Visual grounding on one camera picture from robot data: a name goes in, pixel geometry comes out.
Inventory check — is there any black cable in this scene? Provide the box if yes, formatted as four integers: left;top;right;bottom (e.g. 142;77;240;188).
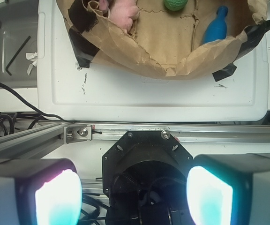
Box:
0;75;76;123

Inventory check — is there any white crumpled paper scrap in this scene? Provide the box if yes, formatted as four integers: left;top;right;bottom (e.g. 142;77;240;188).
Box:
25;52;38;76

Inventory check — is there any aluminium extrusion rail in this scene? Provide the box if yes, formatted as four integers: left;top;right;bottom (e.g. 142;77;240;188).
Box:
0;123;270;158

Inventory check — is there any pink plush toy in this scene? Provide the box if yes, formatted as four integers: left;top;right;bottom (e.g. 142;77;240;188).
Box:
98;0;140;33

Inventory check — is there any bundle of black cables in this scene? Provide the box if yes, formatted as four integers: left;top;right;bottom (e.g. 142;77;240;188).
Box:
0;113;44;141

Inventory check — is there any brown paper bag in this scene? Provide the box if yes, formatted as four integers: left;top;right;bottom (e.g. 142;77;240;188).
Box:
57;0;269;80

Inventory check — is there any black tape piece bottom right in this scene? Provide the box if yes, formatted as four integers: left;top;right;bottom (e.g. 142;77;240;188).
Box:
212;63;237;82

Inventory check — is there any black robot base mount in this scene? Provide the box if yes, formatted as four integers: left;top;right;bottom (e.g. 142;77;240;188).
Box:
102;139;193;225

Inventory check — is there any black hex key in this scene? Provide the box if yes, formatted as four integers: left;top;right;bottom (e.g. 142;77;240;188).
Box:
5;36;31;76

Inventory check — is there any black tape strip left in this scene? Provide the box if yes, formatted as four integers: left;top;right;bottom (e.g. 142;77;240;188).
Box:
68;29;100;68

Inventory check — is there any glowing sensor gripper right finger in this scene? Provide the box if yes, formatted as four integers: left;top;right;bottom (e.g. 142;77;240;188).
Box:
186;153;270;225

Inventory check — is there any grey plastic tray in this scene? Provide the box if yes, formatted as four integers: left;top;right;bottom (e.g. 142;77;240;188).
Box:
0;0;38;89

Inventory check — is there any blue plastic bottle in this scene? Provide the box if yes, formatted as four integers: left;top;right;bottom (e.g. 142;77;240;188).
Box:
202;6;228;44

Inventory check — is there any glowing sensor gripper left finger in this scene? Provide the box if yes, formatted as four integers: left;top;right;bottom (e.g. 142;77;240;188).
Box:
0;158;82;225

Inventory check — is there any white plastic bin lid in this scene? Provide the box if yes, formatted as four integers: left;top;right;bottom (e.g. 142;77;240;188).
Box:
37;0;270;123

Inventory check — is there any green crocheted ball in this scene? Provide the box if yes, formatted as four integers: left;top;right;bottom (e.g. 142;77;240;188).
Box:
164;0;188;11

